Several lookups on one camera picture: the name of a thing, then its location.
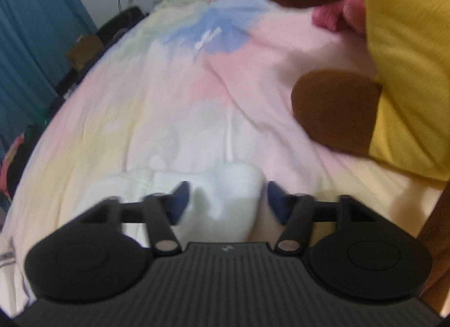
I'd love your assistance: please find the pile of clothes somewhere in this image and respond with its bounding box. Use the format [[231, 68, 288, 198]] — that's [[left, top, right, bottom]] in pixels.
[[1, 124, 45, 212]]

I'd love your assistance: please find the pastel tie-dye bed cover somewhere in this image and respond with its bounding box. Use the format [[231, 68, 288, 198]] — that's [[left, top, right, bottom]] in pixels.
[[1, 0, 443, 315]]

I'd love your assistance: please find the brown paper bag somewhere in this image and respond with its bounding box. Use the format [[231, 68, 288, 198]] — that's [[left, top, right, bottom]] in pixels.
[[66, 35, 104, 72]]

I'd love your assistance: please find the black sofa bench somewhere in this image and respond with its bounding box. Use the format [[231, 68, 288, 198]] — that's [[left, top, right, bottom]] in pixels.
[[48, 6, 148, 117]]

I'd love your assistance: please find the yellow brown plush toy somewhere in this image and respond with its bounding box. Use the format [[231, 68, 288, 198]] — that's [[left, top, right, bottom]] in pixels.
[[270, 0, 449, 181]]

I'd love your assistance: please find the blue curtain right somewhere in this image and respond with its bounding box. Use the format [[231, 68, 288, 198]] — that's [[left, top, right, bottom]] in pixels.
[[1, 0, 96, 153]]

